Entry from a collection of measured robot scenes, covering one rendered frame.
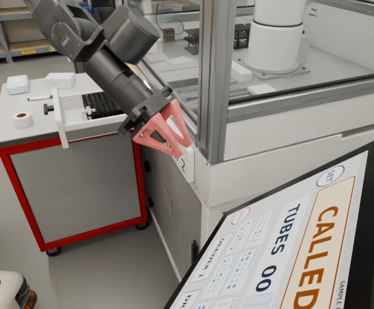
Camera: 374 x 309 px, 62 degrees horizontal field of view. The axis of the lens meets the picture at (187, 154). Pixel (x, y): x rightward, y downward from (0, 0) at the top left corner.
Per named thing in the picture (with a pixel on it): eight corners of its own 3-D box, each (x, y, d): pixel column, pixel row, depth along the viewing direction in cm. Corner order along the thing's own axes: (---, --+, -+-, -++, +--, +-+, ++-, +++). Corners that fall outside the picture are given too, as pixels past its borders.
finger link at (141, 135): (206, 130, 51) (166, 89, 51) (185, 153, 46) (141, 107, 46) (183, 150, 56) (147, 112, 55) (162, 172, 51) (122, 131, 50)
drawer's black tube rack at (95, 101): (90, 131, 109) (86, 114, 105) (84, 110, 123) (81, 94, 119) (151, 119, 116) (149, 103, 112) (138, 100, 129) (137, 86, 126)
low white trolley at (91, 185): (43, 265, 161) (-11, 143, 117) (41, 190, 208) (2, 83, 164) (151, 233, 178) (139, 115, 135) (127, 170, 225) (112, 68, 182)
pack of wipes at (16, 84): (29, 92, 154) (26, 84, 152) (8, 95, 151) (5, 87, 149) (29, 81, 165) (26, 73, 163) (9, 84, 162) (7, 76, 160)
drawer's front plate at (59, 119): (63, 149, 103) (55, 120, 97) (58, 111, 125) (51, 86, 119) (68, 148, 103) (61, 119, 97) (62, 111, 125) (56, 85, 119)
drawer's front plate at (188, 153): (188, 184, 89) (188, 152, 82) (157, 134, 111) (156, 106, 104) (194, 182, 89) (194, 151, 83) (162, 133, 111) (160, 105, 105)
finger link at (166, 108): (207, 129, 52) (168, 88, 51) (187, 151, 47) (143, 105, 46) (185, 149, 56) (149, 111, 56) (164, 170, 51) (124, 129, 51)
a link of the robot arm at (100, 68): (92, 67, 54) (73, 69, 48) (116, 36, 51) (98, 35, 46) (121, 95, 54) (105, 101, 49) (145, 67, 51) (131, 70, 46)
